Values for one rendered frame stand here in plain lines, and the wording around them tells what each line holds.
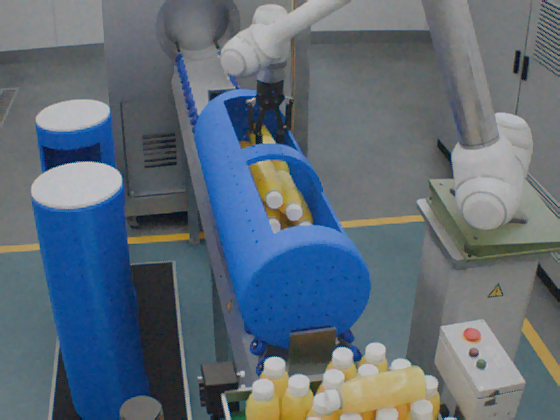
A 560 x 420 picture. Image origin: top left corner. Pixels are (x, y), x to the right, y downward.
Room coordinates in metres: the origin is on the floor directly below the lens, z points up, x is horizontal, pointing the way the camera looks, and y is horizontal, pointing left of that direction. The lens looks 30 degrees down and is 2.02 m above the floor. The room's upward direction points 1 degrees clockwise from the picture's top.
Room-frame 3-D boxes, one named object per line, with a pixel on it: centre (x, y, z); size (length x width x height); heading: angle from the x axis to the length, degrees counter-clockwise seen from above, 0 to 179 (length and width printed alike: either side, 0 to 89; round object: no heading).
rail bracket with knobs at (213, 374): (1.10, 0.12, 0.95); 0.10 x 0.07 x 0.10; 103
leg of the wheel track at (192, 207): (3.15, 0.44, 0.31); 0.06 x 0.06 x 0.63; 13
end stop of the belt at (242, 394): (1.11, -0.09, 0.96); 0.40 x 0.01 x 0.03; 103
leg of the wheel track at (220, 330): (2.19, 0.23, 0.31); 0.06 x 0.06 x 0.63; 13
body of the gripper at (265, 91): (1.92, 0.04, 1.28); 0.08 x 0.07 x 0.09; 103
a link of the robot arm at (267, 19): (1.90, 0.04, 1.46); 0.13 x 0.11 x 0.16; 157
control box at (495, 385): (1.05, -0.40, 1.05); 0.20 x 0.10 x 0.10; 13
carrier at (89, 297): (1.84, 0.60, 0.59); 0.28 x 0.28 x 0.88
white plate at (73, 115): (2.37, 0.76, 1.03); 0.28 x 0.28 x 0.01
